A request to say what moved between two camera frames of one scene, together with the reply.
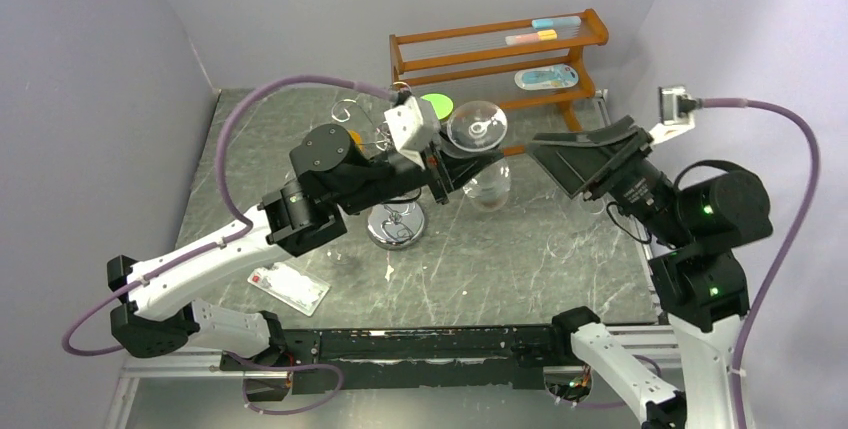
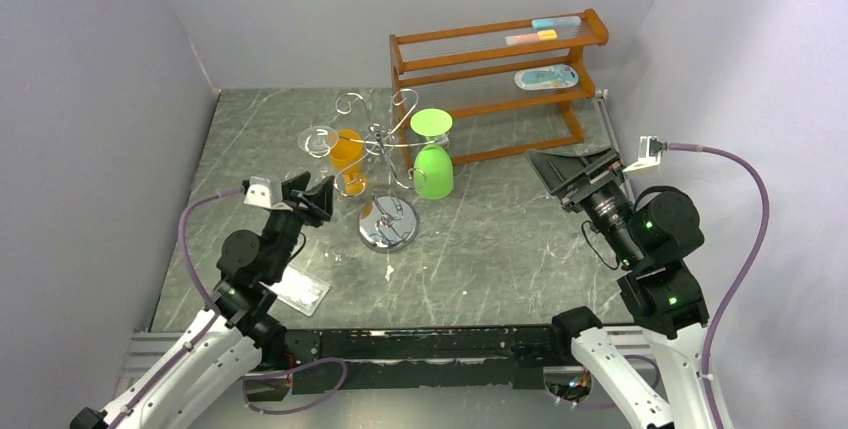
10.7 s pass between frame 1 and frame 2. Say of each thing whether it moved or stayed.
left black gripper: moved
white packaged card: stayed
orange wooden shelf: stayed
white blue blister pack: stayed
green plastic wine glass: moved
